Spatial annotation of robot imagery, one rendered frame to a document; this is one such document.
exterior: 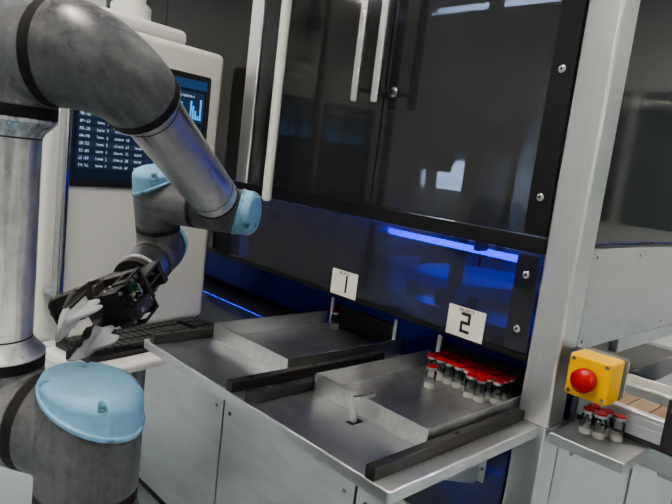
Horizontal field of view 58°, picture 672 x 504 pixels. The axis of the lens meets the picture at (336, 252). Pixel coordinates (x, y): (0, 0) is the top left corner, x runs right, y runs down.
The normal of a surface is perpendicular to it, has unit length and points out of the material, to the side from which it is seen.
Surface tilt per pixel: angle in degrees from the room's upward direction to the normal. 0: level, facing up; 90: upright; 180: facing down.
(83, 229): 90
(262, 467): 90
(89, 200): 90
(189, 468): 90
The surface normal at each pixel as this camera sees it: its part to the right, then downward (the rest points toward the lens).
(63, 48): 0.21, 0.19
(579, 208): -0.72, 0.01
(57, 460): -0.19, 0.12
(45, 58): -0.06, 0.40
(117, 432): 0.76, 0.15
